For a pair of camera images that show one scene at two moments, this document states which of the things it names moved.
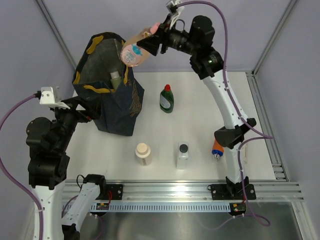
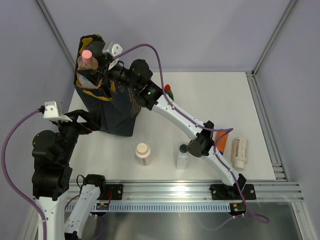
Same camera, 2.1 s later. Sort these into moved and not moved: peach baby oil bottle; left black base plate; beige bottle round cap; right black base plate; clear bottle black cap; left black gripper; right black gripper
Moved: left black gripper; right black gripper; peach baby oil bottle
Not moved: right black base plate; clear bottle black cap; left black base plate; beige bottle round cap
